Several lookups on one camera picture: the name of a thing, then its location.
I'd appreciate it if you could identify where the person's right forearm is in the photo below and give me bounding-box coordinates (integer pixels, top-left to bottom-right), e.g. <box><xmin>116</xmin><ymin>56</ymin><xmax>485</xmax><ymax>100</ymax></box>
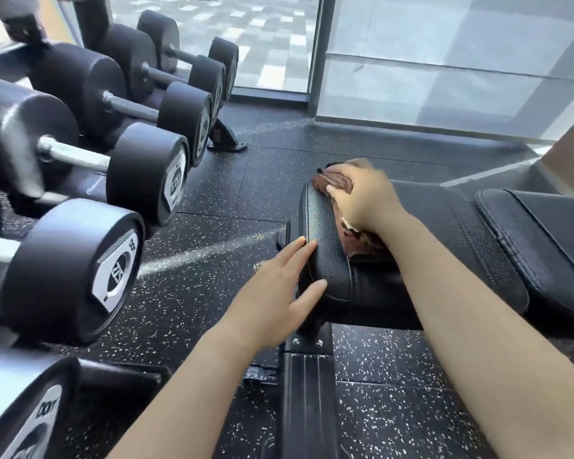
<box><xmin>378</xmin><ymin>219</ymin><xmax>574</xmax><ymax>459</ymax></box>

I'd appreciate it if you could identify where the person's left forearm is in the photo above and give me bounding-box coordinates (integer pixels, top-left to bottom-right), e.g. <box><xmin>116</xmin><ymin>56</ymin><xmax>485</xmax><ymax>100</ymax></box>
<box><xmin>107</xmin><ymin>329</ymin><xmax>269</xmax><ymax>459</ymax></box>

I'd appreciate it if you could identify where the person's left hand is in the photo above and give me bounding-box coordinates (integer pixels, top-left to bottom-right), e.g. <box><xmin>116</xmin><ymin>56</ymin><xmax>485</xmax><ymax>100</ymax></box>
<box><xmin>215</xmin><ymin>236</ymin><xmax>328</xmax><ymax>352</ymax></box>

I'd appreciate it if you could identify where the row of black dumbbells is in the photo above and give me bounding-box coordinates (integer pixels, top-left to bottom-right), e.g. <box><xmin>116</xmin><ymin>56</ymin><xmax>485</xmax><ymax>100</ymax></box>
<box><xmin>0</xmin><ymin>9</ymin><xmax>240</xmax><ymax>459</ymax></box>

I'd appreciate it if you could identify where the black dumbbell rack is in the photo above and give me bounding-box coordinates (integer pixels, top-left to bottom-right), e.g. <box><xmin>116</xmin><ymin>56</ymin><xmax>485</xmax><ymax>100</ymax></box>
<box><xmin>0</xmin><ymin>0</ymin><xmax>248</xmax><ymax>402</ymax></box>

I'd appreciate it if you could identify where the person's right hand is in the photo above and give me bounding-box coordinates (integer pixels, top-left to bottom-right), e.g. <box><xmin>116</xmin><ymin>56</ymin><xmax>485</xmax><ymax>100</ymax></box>
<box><xmin>326</xmin><ymin>158</ymin><xmax>410</xmax><ymax>235</ymax></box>

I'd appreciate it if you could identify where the brown cleaning cloth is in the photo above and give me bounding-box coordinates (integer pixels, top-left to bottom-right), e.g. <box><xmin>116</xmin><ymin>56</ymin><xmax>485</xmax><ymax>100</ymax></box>
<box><xmin>311</xmin><ymin>162</ymin><xmax>394</xmax><ymax>259</ymax></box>

